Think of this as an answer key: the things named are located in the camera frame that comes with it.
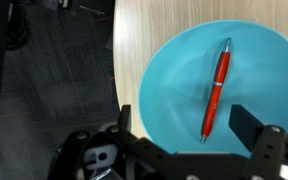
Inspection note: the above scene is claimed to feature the red pen marker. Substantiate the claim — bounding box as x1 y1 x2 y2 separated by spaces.
199 37 233 145

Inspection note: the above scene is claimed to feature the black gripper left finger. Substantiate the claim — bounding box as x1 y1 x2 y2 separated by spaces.
106 104 172 168

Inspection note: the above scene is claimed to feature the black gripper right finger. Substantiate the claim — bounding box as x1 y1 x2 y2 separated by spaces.
228 104 287 180

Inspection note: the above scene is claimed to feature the teal plastic bowl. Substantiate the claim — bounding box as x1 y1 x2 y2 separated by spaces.
137 19 288 158

